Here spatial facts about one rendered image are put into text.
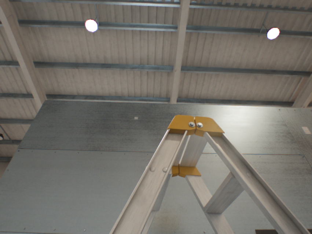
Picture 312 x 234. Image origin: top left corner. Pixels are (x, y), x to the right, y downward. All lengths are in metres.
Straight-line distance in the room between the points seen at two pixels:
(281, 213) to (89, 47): 7.25
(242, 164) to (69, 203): 1.05
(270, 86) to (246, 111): 7.03
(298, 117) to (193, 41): 5.44
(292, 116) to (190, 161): 1.44
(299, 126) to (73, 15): 6.55
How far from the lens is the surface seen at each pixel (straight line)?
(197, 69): 7.58
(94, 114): 1.86
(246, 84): 8.65
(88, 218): 1.38
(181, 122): 0.76
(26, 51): 8.18
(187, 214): 1.37
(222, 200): 0.87
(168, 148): 0.70
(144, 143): 1.59
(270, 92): 9.28
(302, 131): 2.15
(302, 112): 2.35
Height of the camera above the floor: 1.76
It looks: 45 degrees up
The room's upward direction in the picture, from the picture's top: straight up
